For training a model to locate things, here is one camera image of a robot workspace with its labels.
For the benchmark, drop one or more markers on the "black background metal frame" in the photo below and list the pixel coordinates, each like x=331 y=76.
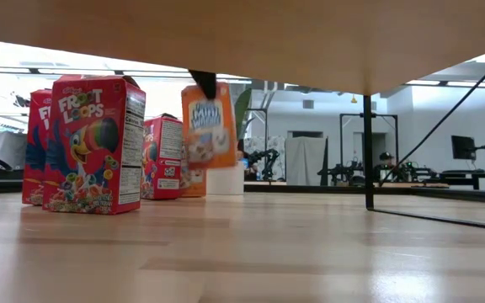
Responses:
x=385 y=115
x=266 y=126

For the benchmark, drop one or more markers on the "green succulent plant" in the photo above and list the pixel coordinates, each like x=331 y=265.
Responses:
x=242 y=109

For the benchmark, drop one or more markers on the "black desk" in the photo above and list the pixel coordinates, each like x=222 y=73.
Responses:
x=474 y=179

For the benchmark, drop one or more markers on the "person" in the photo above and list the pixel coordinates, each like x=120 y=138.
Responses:
x=244 y=164

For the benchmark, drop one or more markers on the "white plant pot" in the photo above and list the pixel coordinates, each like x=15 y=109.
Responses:
x=225 y=181

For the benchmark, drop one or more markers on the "grey wall vent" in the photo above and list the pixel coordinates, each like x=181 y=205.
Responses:
x=308 y=104

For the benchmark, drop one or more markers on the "orange Mini Wheats cereal box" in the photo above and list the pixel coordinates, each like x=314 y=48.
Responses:
x=194 y=183
x=213 y=139

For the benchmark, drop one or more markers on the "black monitor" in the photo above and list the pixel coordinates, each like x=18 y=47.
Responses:
x=463 y=147

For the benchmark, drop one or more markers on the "yellow pendant lamp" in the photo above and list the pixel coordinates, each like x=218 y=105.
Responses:
x=354 y=100

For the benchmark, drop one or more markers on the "red Froot Loops cereal box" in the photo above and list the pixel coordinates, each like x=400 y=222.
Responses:
x=36 y=147
x=166 y=143
x=95 y=168

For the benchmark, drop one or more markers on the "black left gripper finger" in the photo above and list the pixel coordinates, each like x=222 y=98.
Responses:
x=205 y=84

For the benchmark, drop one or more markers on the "white patterned cloth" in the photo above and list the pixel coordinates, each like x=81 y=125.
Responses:
x=278 y=145

